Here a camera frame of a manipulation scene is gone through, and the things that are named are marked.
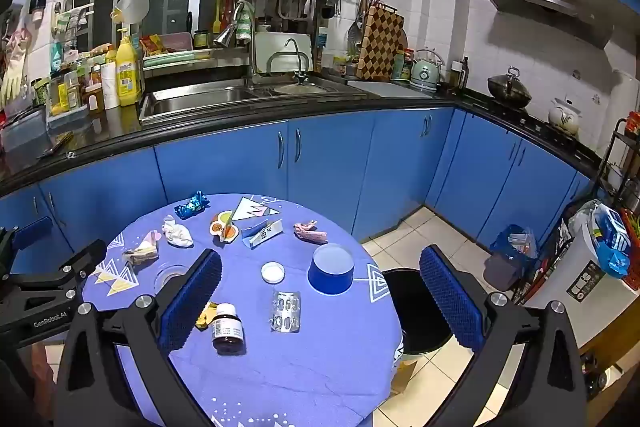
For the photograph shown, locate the white cutting board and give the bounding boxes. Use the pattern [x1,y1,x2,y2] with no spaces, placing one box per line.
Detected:
[347,79,433,98]

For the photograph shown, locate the white plastic box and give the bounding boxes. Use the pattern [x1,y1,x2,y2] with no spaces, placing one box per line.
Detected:
[255,32,313,72]

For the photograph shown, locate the black metal rack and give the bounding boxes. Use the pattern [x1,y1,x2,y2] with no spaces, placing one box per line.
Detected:
[597,117,640,212]

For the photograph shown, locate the pale rubber gloves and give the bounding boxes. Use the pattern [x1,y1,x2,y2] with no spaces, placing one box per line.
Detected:
[0,27,33,108]

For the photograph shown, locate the beige wrapper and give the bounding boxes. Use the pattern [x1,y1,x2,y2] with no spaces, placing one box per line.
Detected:
[121,229,160,267]

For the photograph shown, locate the blue patterned tablecloth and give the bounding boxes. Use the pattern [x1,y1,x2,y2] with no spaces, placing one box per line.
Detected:
[80,193,406,427]

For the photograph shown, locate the white plastic bag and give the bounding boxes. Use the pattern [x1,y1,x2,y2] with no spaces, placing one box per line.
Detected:
[567,199,601,233]

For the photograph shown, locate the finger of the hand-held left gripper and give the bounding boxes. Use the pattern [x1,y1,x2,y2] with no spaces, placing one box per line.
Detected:
[0,216,55,264]
[0,239,108,308]

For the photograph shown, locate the silver blister pack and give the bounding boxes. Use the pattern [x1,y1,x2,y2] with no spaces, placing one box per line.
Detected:
[269,291,302,334]

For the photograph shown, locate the pink wrapper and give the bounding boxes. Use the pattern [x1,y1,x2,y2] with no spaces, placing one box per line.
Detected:
[292,219,328,245]

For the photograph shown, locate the dark lidded wok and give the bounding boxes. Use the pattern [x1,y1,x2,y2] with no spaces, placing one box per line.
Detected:
[487,67,532,109]

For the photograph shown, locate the cluster of condiment jars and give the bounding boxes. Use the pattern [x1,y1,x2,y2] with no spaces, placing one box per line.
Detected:
[32,47,118,118]

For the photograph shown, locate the mesh skimmer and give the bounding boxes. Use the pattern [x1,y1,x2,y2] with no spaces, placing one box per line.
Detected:
[347,0,366,50]

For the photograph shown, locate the black trash bin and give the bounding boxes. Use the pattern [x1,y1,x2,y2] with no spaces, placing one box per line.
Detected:
[381,268,458,355]

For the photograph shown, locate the mint green kettle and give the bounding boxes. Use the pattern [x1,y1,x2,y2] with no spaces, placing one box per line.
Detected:
[410,49,441,88]

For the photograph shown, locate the person's left hand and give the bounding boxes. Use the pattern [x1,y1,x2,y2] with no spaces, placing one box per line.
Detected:
[31,339,57,405]

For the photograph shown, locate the white ceramic pot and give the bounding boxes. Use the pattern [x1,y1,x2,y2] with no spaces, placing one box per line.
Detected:
[548,94,583,132]

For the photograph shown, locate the green striped cloth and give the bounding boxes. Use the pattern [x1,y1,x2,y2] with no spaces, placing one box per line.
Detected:
[235,4,256,40]

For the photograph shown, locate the brown medicine bottle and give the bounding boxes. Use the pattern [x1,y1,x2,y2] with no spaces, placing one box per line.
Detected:
[211,303,247,355]

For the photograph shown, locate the steel pull-out faucet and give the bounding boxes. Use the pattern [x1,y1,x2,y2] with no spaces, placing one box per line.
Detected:
[214,1,257,75]

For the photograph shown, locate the blue paper cup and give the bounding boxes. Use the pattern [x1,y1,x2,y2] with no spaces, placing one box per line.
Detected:
[306,243,355,297]

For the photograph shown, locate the blue plastic bag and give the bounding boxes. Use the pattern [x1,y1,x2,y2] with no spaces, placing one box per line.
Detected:
[592,202,633,278]

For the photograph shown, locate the blue base cabinets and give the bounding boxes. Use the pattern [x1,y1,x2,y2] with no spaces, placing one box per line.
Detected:
[0,107,596,278]

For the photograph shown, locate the clear plastic container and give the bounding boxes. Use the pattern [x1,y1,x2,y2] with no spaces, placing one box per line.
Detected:
[0,107,48,150]

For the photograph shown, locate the checkered cutting board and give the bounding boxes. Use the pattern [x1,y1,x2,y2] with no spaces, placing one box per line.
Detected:
[357,5,406,82]

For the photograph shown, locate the white tissue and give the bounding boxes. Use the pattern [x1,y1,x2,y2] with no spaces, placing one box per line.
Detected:
[161,214,195,249]

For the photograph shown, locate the red plastic basket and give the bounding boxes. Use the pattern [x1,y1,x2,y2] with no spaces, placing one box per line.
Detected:
[620,207,640,253]

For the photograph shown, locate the steel sink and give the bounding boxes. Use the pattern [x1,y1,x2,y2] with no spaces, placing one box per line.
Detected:
[139,77,366,122]

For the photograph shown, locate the small curved faucet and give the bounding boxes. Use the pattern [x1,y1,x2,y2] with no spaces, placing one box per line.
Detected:
[266,38,308,82]

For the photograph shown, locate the blue candy wrapper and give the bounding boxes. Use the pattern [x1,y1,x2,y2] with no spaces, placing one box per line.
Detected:
[174,191,211,220]

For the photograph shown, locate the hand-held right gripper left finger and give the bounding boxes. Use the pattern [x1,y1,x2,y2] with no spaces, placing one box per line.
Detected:
[55,248,223,427]

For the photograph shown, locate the orange fruit peel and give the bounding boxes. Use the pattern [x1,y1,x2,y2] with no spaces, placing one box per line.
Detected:
[210,209,241,245]

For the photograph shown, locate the yellow detergent bottle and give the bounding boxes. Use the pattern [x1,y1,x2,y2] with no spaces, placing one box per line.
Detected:
[116,36,143,106]

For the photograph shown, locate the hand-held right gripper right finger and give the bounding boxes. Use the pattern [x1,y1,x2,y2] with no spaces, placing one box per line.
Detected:
[419,244,588,427]

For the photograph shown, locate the white round lid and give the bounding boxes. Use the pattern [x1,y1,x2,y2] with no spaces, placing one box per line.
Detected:
[261,261,286,284]

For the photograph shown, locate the grey bin blue liner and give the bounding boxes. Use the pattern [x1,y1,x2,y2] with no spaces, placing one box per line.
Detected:
[484,224,538,293]

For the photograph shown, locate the steel range hood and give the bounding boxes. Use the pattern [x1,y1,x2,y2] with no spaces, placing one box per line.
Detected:
[487,0,616,50]

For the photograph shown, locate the yellow peel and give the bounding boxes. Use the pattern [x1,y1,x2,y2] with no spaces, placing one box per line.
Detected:
[195,302,218,330]

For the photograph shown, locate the cardboard box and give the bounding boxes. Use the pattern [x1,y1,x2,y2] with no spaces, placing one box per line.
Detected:
[392,354,418,395]

